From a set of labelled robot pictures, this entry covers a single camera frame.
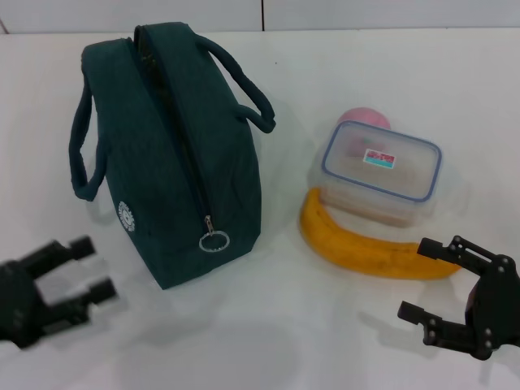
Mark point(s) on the pink toy peach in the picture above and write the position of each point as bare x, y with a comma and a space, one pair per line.
363, 115

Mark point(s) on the clear container with blue-rimmed lid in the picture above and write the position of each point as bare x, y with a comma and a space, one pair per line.
378, 178

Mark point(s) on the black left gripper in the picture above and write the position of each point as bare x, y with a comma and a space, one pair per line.
16, 300

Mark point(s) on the dark teal insulated lunch bag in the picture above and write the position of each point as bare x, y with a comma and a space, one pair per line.
170, 170

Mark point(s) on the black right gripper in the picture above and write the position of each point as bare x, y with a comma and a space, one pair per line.
499, 304

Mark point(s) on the yellow banana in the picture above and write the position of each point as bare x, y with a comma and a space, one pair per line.
349, 248

